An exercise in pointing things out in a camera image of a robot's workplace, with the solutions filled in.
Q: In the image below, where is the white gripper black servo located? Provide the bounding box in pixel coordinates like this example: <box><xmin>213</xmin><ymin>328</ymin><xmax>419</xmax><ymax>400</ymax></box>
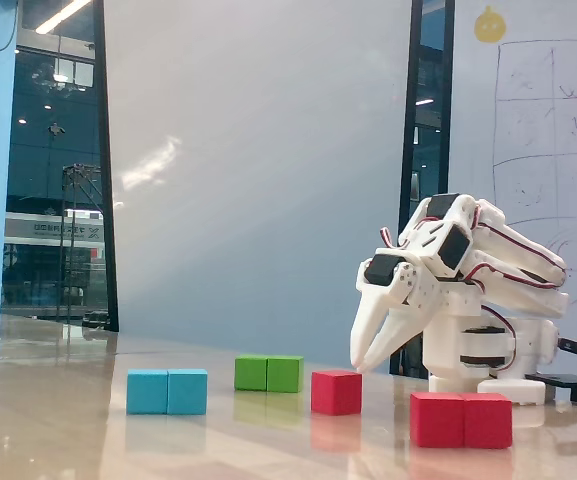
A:
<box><xmin>350</xmin><ymin>247</ymin><xmax>444</xmax><ymax>374</ymax></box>

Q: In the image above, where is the small red cube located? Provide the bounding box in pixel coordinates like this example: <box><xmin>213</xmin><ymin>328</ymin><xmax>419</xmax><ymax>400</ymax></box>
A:
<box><xmin>310</xmin><ymin>369</ymin><xmax>363</xmax><ymax>416</ymax></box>

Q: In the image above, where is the long red block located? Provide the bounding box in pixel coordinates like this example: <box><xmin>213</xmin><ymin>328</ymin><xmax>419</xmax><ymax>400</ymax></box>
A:
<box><xmin>409</xmin><ymin>392</ymin><xmax>513</xmax><ymax>450</ymax></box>

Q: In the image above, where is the long green block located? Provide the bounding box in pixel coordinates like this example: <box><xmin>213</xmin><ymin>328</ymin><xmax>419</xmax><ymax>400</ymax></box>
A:
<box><xmin>233</xmin><ymin>354</ymin><xmax>305</xmax><ymax>394</ymax></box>

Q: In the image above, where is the long blue block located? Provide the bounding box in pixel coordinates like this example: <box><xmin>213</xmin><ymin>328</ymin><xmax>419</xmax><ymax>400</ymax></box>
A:
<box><xmin>126</xmin><ymin>368</ymin><xmax>209</xmax><ymax>416</ymax></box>

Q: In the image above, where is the whiteboard with marker drawings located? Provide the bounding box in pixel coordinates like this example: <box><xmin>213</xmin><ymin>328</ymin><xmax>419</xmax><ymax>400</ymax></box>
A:
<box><xmin>447</xmin><ymin>0</ymin><xmax>577</xmax><ymax>401</ymax></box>

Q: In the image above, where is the yellow round sticker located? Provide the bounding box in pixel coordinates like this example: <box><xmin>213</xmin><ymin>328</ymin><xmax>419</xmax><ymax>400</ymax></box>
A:
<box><xmin>473</xmin><ymin>4</ymin><xmax>508</xmax><ymax>44</ymax></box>

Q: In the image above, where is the metal scaffold tower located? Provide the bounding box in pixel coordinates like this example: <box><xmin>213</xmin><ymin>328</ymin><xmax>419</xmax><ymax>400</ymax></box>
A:
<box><xmin>57</xmin><ymin>162</ymin><xmax>105</xmax><ymax>321</ymax></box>

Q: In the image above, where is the ceiling light strip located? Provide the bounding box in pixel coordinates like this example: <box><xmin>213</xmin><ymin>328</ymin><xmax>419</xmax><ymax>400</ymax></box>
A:
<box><xmin>35</xmin><ymin>0</ymin><xmax>94</xmax><ymax>35</ymax></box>

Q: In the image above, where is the red white gripper servo wire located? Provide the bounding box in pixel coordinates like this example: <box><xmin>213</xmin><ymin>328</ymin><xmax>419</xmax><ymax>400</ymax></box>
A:
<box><xmin>378</xmin><ymin>226</ymin><xmax>405</xmax><ymax>250</ymax></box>

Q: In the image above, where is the upper arm servo wire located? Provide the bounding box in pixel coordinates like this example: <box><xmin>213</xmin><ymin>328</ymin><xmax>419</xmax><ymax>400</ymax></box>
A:
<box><xmin>467</xmin><ymin>219</ymin><xmax>568</xmax><ymax>291</ymax></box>

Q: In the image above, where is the wide black window frame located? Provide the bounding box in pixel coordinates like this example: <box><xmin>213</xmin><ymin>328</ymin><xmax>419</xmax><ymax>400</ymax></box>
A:
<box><xmin>390</xmin><ymin>0</ymin><xmax>455</xmax><ymax>376</ymax></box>

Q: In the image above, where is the slim black window frame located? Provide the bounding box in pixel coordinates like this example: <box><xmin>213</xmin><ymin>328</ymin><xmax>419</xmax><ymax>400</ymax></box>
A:
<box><xmin>91</xmin><ymin>0</ymin><xmax>120</xmax><ymax>332</ymax></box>

